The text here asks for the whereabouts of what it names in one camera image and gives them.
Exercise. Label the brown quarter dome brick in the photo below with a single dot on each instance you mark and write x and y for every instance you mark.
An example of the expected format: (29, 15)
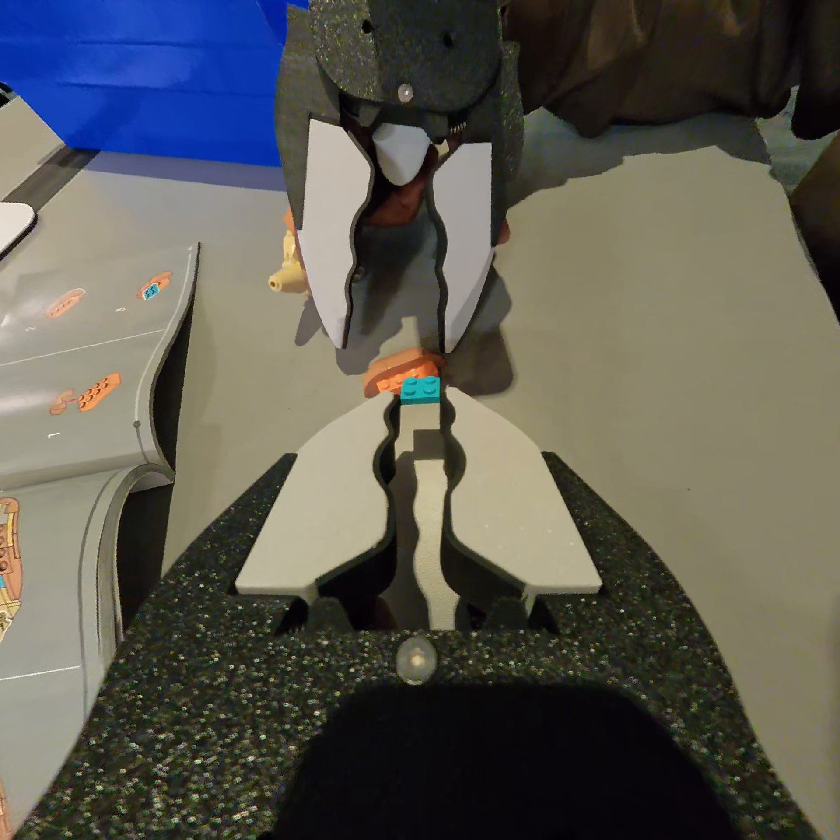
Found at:
(373, 384)

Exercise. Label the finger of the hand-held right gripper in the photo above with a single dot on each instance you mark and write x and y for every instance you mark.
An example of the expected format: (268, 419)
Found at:
(469, 223)
(328, 216)

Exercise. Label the grey desk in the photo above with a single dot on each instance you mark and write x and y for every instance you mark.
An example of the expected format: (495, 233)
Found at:
(623, 328)

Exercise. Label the person's right forearm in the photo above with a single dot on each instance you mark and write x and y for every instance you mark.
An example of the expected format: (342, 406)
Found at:
(623, 59)

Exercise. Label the white board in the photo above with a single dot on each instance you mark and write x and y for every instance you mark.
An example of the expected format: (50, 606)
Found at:
(13, 223)

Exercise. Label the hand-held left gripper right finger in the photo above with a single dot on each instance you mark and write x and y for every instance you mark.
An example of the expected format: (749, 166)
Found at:
(518, 518)

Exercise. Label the brown tan brick-built model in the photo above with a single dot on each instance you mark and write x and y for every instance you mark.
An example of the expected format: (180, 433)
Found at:
(289, 269)

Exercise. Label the blue plastic bin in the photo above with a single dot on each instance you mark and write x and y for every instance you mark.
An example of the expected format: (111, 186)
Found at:
(131, 65)

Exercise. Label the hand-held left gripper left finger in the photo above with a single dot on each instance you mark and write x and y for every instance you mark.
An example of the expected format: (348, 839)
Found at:
(321, 518)

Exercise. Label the turquoise square plate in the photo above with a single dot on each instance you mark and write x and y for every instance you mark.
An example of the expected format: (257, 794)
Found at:
(420, 390)

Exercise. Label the grey open instruction booklet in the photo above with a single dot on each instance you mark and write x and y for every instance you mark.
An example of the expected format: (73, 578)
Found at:
(85, 367)

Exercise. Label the person's right hand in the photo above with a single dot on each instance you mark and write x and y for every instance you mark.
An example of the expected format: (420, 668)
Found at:
(400, 207)

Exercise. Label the orange brick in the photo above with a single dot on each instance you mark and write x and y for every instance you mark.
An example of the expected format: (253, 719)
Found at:
(394, 379)

